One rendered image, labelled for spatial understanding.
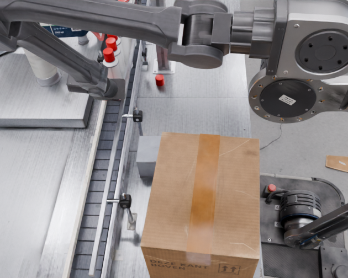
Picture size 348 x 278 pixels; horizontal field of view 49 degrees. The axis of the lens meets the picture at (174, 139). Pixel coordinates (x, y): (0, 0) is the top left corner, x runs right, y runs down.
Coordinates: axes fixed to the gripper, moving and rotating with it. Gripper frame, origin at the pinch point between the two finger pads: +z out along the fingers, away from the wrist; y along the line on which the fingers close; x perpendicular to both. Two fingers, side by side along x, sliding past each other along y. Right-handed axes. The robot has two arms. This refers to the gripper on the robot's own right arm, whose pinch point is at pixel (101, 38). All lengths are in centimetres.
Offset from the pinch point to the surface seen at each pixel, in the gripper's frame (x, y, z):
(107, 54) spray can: 6.6, 16.6, -6.8
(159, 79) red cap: 19.7, 4.8, 15.5
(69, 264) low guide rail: 3, 77, 10
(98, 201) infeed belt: 7, 57, 14
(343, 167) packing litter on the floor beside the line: 114, -14, 102
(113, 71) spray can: 7.3, 17.4, -0.4
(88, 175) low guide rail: 3, 51, 10
